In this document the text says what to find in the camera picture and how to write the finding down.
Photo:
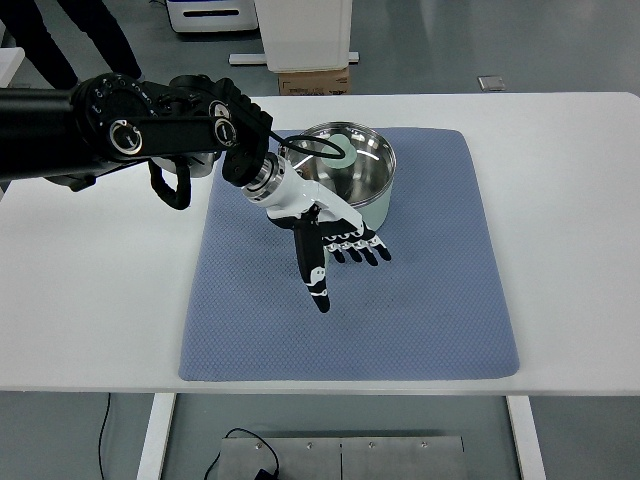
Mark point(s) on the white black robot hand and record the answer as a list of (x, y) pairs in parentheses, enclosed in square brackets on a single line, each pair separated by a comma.
[(310, 200)]

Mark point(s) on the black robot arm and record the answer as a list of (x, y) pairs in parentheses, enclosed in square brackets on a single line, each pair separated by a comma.
[(150, 130)]

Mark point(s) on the glass lid with green knob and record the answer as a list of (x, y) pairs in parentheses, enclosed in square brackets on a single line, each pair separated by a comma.
[(367, 160)]

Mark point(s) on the brown cardboard box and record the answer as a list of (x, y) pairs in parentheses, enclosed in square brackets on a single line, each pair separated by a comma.
[(312, 82)]

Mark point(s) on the blue quilted mat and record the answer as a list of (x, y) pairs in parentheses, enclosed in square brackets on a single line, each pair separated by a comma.
[(280, 330)]

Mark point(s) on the white cabinet with base bar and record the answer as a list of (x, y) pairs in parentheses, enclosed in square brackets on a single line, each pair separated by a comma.
[(307, 35)]

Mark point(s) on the white appliance with blue trim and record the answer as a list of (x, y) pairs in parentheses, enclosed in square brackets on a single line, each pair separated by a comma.
[(215, 15)]

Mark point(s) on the grey floor outlet plate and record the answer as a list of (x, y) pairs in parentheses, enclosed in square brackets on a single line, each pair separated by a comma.
[(491, 83)]

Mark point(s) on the grey metal plate with screws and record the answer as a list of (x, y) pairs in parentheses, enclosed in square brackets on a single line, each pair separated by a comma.
[(380, 462)]

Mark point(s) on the white table leg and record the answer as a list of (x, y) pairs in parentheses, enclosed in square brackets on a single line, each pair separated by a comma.
[(526, 435), (156, 435)]

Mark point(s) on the person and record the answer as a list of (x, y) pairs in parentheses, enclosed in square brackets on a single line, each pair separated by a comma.
[(45, 45)]

